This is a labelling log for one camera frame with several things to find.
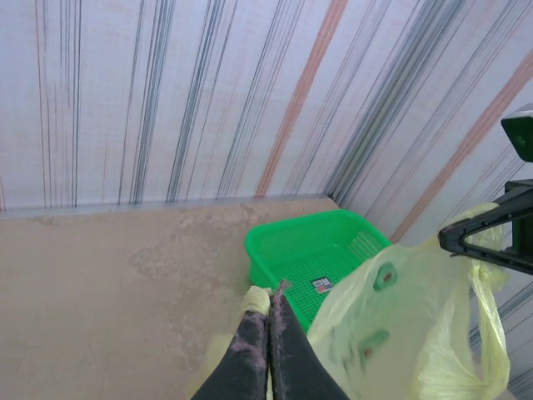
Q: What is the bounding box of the yellow translucent plastic bag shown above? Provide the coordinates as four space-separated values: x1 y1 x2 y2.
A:
185 202 511 400

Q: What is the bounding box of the green plastic basket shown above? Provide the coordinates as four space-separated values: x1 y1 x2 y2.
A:
244 208 392 334

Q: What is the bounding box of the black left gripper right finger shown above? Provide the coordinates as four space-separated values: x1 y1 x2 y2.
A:
270 279 351 400

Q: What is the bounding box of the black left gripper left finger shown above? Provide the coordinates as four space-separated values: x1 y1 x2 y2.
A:
189 307 271 400

